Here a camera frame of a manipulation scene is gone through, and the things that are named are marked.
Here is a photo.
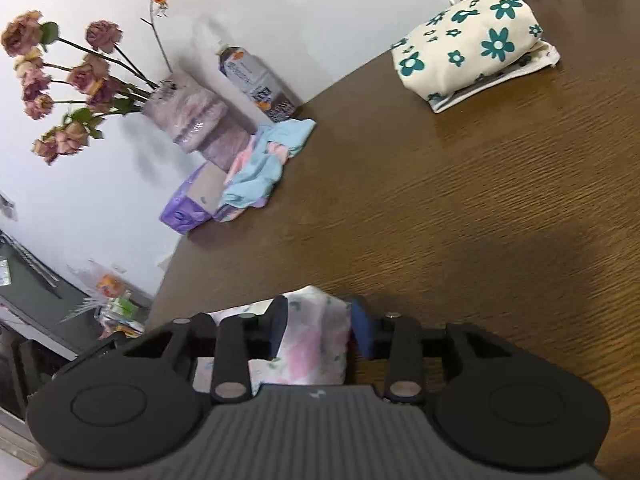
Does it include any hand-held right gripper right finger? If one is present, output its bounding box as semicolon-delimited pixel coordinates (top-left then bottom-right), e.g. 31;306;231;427
350;296;506;406

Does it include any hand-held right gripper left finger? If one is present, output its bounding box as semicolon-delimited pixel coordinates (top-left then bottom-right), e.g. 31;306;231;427
122;295;291;406

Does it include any pink floral dress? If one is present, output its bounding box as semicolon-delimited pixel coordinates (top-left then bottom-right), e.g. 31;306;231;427
192;285;353;393

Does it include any purple tissue pack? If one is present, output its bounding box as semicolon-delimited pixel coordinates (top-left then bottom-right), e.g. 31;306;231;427
159;162;231;235

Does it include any pastel blue pink cloth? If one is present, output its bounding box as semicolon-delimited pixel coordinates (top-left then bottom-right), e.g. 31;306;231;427
212;119;318;223

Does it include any clear plastic bag with snacks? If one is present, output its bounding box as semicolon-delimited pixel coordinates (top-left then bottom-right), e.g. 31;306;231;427
60;260;151;339

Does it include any purple textured vase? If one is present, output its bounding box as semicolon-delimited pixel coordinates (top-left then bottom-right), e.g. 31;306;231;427
141;71;251;171

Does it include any grey side table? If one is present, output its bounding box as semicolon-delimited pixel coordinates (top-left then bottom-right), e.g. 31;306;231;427
0;232;151;361

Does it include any tea bottle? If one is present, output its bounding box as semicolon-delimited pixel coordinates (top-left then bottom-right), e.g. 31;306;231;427
216;42;303;123

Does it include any cream bag with teal flowers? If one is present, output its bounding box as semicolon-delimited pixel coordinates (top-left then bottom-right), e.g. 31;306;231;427
391;0;560;113

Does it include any dried rose bouquet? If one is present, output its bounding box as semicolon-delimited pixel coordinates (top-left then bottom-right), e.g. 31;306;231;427
0;0;173;166

